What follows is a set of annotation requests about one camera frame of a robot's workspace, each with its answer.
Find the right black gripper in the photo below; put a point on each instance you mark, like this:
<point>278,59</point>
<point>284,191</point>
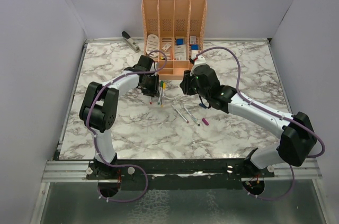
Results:
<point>185,84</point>

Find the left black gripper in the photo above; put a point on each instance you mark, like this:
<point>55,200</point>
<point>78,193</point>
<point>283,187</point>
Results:
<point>154,91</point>

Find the yellow tip pen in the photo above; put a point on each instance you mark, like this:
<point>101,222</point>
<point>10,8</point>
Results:
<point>163,93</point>

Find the dark red tip pen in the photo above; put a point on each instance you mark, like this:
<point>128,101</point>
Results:
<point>179,113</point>

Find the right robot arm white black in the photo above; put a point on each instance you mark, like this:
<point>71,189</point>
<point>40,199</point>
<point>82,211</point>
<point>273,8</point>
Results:
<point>293,131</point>

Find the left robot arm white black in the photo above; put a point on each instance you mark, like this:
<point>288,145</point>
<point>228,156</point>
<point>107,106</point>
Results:
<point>100,104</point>

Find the white label box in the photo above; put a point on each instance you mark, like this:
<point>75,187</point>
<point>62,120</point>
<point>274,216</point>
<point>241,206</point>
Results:
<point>194,54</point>

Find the white paper packet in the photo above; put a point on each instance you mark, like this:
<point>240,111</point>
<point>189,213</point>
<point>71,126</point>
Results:
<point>180,52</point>

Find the oval barcode card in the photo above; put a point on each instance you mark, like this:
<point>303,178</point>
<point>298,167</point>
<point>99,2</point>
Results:
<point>152,44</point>

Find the blue eraser box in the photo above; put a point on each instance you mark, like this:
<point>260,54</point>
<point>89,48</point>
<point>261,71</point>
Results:
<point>180,41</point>

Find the black grey stapler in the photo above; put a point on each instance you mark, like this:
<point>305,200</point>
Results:
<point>130,41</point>

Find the orange desk organizer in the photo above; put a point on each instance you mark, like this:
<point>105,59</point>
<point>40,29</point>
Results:
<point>169,20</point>

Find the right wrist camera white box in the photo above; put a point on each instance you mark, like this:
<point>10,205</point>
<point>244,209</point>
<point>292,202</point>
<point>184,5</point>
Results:
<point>199,61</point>

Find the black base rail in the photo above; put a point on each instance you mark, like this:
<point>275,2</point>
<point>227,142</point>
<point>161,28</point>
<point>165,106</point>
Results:
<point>175,174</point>

